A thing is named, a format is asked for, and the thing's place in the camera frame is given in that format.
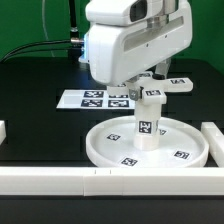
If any white right fence bar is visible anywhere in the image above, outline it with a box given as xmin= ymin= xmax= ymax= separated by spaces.
xmin=201 ymin=122 xmax=224 ymax=168

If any white round table top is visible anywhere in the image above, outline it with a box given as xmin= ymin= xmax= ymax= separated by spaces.
xmin=86 ymin=116 xmax=209 ymax=168

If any white cross-shaped table base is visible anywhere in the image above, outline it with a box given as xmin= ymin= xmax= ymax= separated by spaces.
xmin=107 ymin=71 xmax=193 ymax=105

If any white left fence bar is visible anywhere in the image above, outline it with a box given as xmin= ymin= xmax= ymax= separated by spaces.
xmin=0 ymin=120 xmax=6 ymax=145

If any black cable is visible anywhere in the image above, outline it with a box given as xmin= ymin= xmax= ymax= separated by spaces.
xmin=0 ymin=37 xmax=85 ymax=64

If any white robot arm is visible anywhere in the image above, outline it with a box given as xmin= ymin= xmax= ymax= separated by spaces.
xmin=80 ymin=0 xmax=192 ymax=95

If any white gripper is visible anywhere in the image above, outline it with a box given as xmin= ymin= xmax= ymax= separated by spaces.
xmin=85 ymin=0 xmax=192 ymax=101

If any thin grey cable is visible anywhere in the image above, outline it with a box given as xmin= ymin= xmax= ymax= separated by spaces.
xmin=41 ymin=0 xmax=56 ymax=58

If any black vertical cable connector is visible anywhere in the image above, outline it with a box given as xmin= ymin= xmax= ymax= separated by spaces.
xmin=68 ymin=0 xmax=80 ymax=59

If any white fence bar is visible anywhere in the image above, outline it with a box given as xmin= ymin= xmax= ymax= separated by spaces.
xmin=0 ymin=120 xmax=6 ymax=145
xmin=201 ymin=122 xmax=224 ymax=168
xmin=0 ymin=167 xmax=224 ymax=196

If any white marker sheet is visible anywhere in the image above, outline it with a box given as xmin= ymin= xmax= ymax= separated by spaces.
xmin=57 ymin=90 xmax=135 ymax=110

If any white front fence bar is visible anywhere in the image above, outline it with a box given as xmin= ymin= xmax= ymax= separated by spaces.
xmin=0 ymin=167 xmax=224 ymax=196

